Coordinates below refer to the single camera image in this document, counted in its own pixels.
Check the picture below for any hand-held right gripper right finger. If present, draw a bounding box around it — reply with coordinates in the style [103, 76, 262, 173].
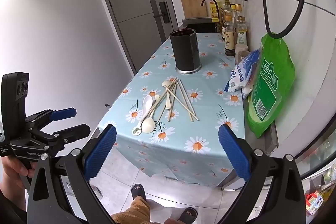
[218, 123, 307, 224]

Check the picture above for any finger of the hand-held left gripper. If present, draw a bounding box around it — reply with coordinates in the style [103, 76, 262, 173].
[29, 123, 91, 148]
[25, 108, 77, 130]

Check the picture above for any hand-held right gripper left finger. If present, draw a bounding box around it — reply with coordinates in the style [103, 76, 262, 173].
[26, 124, 118, 224]

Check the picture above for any small patterned spoon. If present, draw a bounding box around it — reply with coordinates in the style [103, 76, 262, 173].
[132, 94, 160, 135]

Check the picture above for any cream round long-handled spoon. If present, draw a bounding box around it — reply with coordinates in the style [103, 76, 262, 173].
[141, 81, 177, 134]

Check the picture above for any white ceramic spoon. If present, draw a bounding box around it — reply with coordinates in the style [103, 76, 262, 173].
[140, 95, 154, 123]

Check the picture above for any black utensil holder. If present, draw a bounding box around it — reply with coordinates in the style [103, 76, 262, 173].
[169, 29, 202, 75]

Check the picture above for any person's left hand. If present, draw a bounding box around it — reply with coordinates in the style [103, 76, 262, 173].
[2, 155, 36, 201]

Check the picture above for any blue daisy print tablecloth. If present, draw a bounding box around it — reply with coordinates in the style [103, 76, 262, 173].
[98, 32, 247, 186]

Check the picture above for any black slipper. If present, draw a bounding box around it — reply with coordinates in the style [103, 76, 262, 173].
[177, 207, 198, 224]
[131, 184, 147, 202]

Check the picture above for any person's brown fuzzy trouser leg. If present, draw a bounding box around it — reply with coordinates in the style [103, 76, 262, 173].
[110, 198, 151, 224]

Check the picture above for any green sugar bag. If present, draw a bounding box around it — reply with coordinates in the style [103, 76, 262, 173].
[247, 33, 296, 138]

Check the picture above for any blue white salt bag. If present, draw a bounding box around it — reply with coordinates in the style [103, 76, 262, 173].
[224, 48, 263, 93]

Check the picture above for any colourful small carton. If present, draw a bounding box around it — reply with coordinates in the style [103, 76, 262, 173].
[304, 190, 324, 215]

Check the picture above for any clear bottle green label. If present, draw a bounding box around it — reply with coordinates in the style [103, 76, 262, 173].
[235, 16, 248, 46]

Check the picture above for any grey door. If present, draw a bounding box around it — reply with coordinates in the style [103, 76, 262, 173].
[94, 0, 174, 75]

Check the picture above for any kitchen sink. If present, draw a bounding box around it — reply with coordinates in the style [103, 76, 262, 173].
[182, 18, 222, 33]

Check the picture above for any yellow plastic bottle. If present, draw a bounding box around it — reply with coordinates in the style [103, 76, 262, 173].
[209, 1, 220, 23]

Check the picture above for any glass bottle dark cap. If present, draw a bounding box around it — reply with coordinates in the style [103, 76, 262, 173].
[221, 0, 232, 20]

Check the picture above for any wooden cutting board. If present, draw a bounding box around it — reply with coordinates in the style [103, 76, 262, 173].
[178, 0, 207, 19]

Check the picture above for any black door lock handle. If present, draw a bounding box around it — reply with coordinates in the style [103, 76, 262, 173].
[153, 2, 170, 24]

